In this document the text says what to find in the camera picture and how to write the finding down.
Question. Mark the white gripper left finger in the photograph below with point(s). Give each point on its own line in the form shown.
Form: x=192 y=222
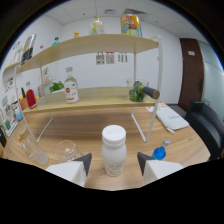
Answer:
x=71 y=170

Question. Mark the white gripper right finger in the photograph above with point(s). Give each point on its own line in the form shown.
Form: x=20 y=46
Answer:
x=156 y=169

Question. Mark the blue liquid bottle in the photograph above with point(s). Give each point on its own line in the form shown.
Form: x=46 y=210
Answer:
x=160 y=152

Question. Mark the clear bottle wooden cap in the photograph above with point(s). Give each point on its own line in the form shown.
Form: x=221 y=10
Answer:
x=38 y=155

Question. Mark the white milk bottle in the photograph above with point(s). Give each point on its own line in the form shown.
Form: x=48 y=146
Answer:
x=114 y=153

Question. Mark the small clear bottle orange cap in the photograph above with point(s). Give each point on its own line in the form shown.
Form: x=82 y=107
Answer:
x=20 y=139

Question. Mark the clear glass with ice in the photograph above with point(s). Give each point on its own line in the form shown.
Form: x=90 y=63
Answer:
x=68 y=151

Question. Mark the white notebook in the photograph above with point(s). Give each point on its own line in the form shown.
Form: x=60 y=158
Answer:
x=172 y=119

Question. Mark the black chair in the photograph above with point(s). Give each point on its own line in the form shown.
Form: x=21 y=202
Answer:
x=206 y=128

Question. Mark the white tray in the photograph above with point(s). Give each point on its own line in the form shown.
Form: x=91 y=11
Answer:
x=11 y=126

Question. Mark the two-tier wooden shelf rack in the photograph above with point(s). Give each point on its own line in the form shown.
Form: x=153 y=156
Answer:
x=93 y=96

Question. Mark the black kettle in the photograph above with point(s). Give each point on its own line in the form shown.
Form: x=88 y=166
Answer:
x=2 y=136

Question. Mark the white bottle blue base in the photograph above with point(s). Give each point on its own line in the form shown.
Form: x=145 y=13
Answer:
x=18 y=114

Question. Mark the clear bottle red white label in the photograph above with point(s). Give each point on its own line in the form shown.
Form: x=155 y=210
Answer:
x=72 y=91

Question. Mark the glass jar of limes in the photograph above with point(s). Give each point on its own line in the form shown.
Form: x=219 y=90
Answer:
x=136 y=91

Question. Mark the red liquid bottle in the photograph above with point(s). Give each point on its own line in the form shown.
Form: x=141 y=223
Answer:
x=31 y=99

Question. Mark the green potted plant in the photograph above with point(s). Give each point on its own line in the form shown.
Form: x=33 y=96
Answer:
x=56 y=87

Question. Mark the white flower vase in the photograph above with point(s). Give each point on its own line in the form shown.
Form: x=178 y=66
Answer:
x=46 y=75

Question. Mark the brown door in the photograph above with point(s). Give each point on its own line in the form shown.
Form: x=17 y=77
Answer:
x=191 y=73

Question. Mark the QR code sheet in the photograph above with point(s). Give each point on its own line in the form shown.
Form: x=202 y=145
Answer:
x=100 y=59
x=123 y=57
x=110 y=58

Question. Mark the tall black yellow can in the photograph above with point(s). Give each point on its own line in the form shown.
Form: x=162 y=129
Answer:
x=28 y=50

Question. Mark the yellow colourful drink can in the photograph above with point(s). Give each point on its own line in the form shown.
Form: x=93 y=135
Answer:
x=131 y=26

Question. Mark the clear bottle green cap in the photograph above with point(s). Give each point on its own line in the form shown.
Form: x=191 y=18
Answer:
x=97 y=26

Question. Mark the ceiling air vent grille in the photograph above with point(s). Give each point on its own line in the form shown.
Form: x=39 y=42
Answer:
x=135 y=11

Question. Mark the square ceiling diffuser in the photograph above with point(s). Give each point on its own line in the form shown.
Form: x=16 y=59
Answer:
x=109 y=11

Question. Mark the wooden wall shelf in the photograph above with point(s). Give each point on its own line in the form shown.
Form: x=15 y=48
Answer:
x=11 y=66

